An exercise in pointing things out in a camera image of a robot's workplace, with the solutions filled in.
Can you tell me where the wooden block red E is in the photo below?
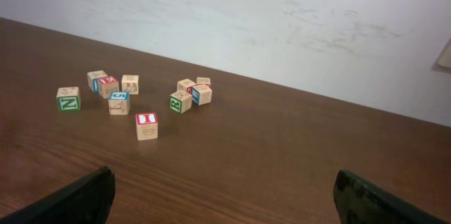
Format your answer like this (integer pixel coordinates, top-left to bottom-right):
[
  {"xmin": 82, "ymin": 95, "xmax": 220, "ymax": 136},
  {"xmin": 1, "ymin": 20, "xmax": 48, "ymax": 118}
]
[{"xmin": 97, "ymin": 76, "xmax": 119, "ymax": 99}]

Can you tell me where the wooden block rear plain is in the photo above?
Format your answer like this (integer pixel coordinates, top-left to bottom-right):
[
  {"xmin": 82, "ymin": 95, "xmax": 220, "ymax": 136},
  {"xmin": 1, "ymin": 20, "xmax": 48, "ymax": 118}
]
[{"xmin": 197, "ymin": 77, "xmax": 211, "ymax": 87}]

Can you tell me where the wooden block red I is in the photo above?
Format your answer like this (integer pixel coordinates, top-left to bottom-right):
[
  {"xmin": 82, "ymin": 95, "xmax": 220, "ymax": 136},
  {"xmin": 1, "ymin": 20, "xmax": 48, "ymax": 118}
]
[{"xmin": 135, "ymin": 112, "xmax": 158, "ymax": 141}]

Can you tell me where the wooden block green R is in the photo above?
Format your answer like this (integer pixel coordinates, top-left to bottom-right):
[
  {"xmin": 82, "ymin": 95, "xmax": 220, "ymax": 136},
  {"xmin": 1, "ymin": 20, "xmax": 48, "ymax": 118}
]
[{"xmin": 170, "ymin": 90, "xmax": 192, "ymax": 114}]

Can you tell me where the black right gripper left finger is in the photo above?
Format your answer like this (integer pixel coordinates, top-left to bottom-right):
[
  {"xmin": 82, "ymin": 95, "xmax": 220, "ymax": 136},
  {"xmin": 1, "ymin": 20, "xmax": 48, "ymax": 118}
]
[{"xmin": 1, "ymin": 166, "xmax": 116, "ymax": 224}]

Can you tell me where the wooden block red side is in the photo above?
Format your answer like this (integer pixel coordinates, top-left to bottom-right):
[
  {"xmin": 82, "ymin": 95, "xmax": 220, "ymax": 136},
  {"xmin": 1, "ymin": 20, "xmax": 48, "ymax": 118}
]
[{"xmin": 177, "ymin": 79, "xmax": 197, "ymax": 94}]

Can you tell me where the wooden block green N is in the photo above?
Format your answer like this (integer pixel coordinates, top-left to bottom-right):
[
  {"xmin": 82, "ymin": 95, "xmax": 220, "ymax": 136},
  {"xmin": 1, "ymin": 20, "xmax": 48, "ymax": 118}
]
[{"xmin": 56, "ymin": 87, "xmax": 81, "ymax": 112}]

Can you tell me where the wooden block blue side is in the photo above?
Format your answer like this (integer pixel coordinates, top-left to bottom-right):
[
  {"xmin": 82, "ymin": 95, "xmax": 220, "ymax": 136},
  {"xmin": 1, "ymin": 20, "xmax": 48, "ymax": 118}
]
[{"xmin": 87, "ymin": 70, "xmax": 107, "ymax": 93}]

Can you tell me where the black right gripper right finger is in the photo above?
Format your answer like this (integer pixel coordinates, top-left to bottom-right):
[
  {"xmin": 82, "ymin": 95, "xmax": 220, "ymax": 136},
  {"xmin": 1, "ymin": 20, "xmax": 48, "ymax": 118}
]
[{"xmin": 333, "ymin": 170, "xmax": 447, "ymax": 224}]

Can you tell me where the wooden block blue 5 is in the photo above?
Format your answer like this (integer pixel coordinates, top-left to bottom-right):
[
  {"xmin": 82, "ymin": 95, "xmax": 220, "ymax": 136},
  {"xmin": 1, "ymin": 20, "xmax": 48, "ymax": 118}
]
[{"xmin": 109, "ymin": 92, "xmax": 130, "ymax": 115}]

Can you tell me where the plain wooden picture block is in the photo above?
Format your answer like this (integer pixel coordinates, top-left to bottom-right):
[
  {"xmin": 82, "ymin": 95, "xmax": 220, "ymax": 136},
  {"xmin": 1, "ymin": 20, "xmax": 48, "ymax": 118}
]
[{"xmin": 121, "ymin": 75, "xmax": 139, "ymax": 94}]

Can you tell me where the wooden block blue letter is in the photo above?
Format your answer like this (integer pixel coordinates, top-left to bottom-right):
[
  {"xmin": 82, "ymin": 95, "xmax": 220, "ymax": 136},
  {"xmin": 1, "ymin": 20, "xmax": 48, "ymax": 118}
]
[{"xmin": 192, "ymin": 84, "xmax": 212, "ymax": 106}]

